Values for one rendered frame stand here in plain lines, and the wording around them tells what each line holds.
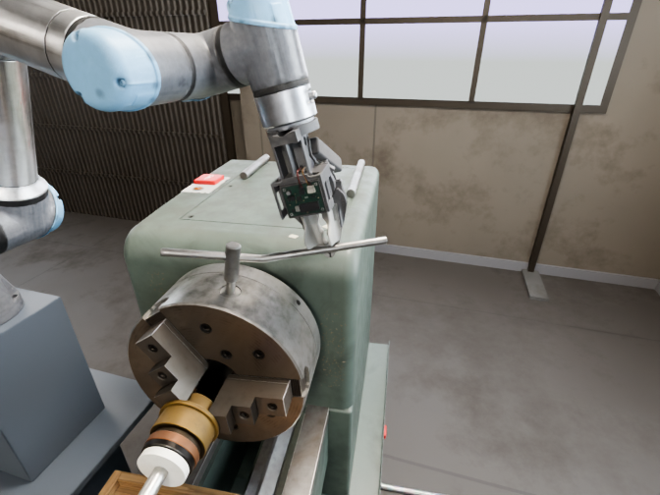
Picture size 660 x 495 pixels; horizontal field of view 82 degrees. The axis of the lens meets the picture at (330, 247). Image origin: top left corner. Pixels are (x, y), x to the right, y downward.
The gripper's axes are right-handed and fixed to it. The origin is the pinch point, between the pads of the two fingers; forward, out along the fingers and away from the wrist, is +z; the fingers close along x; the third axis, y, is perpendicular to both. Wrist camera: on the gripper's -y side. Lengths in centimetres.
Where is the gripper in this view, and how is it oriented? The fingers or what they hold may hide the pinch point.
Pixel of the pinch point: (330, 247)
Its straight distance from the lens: 61.0
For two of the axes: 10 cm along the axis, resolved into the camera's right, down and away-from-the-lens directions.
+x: 9.5, -1.3, -2.7
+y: -1.8, 4.6, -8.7
